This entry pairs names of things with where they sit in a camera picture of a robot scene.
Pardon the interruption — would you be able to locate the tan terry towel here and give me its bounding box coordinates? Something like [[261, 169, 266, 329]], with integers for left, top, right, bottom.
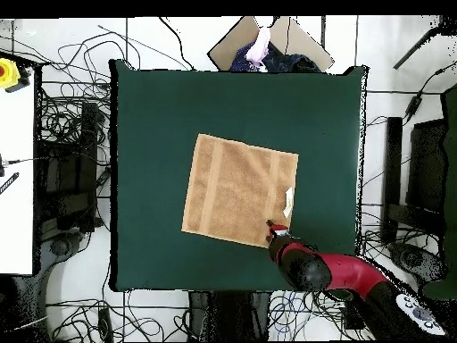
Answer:
[[180, 132, 300, 249]]

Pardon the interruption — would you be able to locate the black flat panel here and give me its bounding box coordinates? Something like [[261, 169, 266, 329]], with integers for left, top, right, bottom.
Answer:
[[405, 119, 448, 215]]

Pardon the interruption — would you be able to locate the grey wheeled stand base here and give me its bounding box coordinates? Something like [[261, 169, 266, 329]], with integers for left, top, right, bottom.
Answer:
[[13, 230, 85, 343], [387, 241, 447, 287]]

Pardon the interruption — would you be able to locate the dark green table cloth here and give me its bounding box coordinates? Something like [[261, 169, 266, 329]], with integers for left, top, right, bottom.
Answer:
[[108, 58, 369, 293]]

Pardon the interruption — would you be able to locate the dark navy garment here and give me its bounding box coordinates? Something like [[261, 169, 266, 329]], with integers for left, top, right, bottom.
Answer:
[[262, 41, 322, 73]]

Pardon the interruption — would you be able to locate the blue dotted garment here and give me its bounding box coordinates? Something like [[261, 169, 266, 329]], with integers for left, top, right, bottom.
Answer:
[[229, 42, 257, 72]]

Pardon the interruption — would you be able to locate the green fabric sheet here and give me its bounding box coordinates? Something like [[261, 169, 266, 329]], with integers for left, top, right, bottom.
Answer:
[[422, 83, 457, 301]]

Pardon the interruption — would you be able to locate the pink garment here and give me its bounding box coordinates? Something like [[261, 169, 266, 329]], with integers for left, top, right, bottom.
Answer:
[[245, 26, 272, 69]]

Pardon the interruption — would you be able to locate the brown cardboard box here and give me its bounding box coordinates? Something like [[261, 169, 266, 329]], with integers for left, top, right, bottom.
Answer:
[[207, 15, 335, 73]]

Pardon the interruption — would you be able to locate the black power adapter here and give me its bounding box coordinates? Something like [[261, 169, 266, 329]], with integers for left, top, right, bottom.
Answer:
[[403, 93, 424, 121]]

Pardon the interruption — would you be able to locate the black power strip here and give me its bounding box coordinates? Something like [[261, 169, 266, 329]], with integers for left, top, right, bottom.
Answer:
[[97, 306, 113, 342]]

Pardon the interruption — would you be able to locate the black equipment rack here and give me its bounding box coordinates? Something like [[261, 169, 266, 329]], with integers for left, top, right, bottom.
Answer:
[[35, 101, 102, 233]]

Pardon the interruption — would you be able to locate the black tripod leg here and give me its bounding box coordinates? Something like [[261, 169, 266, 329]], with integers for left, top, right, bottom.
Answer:
[[392, 15, 457, 71]]

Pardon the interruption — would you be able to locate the white desk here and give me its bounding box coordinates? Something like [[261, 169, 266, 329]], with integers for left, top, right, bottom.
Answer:
[[0, 67, 36, 276]]

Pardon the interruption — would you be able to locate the yellow emergency stop button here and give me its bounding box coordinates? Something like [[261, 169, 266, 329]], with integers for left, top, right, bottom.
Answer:
[[0, 57, 21, 90]]

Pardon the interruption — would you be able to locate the black cable tangle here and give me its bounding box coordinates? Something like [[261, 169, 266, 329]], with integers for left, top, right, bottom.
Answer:
[[267, 199, 429, 340], [37, 24, 144, 151]]

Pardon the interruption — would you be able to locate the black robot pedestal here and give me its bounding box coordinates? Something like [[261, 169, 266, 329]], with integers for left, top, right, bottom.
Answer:
[[187, 290, 270, 343]]

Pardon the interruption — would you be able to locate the black metal post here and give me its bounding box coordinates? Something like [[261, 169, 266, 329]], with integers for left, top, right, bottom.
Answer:
[[380, 116, 403, 244]]

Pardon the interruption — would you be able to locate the black ribbed strap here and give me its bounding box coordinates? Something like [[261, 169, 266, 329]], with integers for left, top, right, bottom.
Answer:
[[0, 171, 21, 196]]

